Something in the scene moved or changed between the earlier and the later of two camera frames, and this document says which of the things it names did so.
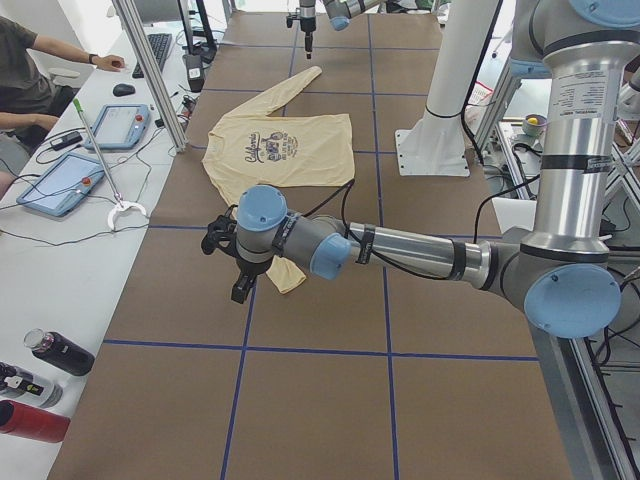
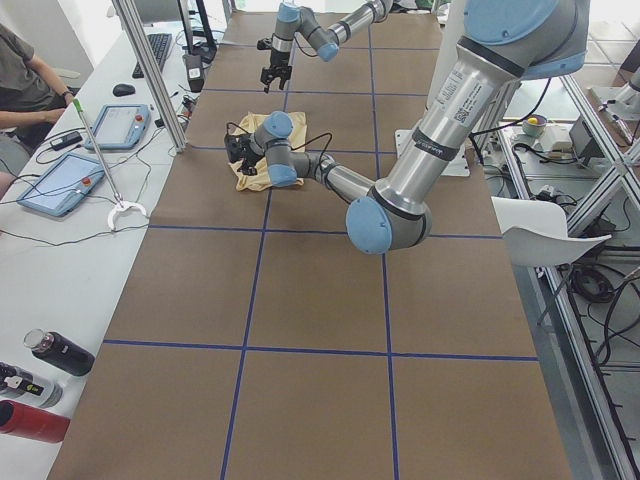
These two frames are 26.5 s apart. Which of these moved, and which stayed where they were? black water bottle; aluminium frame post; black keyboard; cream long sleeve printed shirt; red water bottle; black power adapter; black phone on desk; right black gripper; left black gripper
Moved: cream long sleeve printed shirt; right black gripper; left black gripper
Stayed: black keyboard; aluminium frame post; red water bottle; black phone on desk; black power adapter; black water bottle
